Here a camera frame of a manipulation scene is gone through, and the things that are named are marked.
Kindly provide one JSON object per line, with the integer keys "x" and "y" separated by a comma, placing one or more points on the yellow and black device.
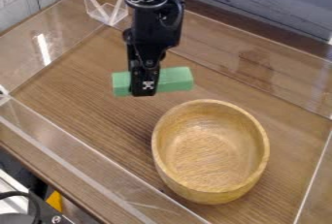
{"x": 48, "y": 214}

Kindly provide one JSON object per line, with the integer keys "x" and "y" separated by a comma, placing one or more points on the clear acrylic corner bracket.
{"x": 107, "y": 13}

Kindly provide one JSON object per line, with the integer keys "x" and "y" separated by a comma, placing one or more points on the clear acrylic front wall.
{"x": 91, "y": 180}

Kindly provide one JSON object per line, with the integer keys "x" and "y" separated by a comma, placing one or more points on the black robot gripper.
{"x": 154, "y": 32}

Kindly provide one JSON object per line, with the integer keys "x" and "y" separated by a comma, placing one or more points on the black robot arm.
{"x": 154, "y": 33}

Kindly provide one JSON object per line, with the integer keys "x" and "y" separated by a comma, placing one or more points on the green rectangular block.
{"x": 174, "y": 79}

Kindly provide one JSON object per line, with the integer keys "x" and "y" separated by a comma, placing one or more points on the brown wooden bowl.
{"x": 210, "y": 150}

